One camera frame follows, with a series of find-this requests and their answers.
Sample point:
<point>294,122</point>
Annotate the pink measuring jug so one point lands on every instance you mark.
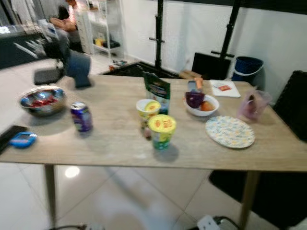
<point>253,105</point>

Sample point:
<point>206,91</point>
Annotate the blue bucket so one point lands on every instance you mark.
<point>248,69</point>

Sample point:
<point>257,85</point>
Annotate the blue digital timer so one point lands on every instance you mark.
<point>23,139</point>

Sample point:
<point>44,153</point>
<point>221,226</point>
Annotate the blue desk fan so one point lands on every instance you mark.
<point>79,69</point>

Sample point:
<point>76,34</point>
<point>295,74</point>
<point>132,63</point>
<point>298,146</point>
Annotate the steel mixing bowl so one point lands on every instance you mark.
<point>29,110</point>

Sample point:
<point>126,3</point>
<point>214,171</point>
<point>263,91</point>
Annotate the orange fruit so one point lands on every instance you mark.
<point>207,106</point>

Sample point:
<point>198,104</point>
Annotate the small bottle with red cap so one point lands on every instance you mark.
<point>147,133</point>

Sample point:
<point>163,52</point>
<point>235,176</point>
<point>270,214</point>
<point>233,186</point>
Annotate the black ribbed foam mat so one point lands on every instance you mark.
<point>290,105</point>

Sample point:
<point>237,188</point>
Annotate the wooden table leg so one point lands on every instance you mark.
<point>50,196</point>
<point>248,196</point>

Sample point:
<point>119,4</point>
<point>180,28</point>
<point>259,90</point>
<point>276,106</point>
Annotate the black flat panel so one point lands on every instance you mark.
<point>211,67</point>

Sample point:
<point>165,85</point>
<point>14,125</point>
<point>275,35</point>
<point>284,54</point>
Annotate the white ceramic bowl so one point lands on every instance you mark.
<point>200,113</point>

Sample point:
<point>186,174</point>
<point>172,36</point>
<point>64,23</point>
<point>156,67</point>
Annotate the black smartphone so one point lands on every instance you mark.
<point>9,134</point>

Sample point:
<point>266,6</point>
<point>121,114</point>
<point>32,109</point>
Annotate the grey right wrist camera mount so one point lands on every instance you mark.
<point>208,223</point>

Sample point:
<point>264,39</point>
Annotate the purple drink can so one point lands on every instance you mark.
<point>81,118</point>

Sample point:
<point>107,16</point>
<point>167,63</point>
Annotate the open yellow noodle cup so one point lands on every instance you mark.
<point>146,115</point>

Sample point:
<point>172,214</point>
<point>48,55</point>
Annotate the white drawer cabinet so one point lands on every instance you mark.
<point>84,28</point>

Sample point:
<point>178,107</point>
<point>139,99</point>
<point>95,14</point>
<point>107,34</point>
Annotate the floral round plate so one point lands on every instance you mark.
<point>230,132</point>

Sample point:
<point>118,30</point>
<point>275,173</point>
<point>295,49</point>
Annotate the seated person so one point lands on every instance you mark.
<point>64,19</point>

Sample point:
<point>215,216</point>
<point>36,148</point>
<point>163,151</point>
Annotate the lidded yellow Hot Cup noodles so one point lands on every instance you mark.
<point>161,126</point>

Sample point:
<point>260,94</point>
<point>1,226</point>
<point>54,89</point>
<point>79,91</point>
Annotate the white shelf rack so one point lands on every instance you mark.
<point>105,26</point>

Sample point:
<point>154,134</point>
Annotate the purple mug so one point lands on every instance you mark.
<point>194,99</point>

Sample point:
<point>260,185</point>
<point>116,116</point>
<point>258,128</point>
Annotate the black gym floor mat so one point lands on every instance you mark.
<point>136,71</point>

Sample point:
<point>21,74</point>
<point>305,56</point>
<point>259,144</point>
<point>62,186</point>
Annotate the green snack bag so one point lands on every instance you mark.
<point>157,89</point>

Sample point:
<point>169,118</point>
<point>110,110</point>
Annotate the white cutting board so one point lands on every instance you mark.
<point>232,94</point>

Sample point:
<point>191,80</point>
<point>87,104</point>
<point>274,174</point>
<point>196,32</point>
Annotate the black stand pole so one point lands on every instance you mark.
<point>231,24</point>
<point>158,33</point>

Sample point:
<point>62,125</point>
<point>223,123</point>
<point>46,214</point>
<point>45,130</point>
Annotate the black folding chair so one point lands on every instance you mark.
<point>47,75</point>

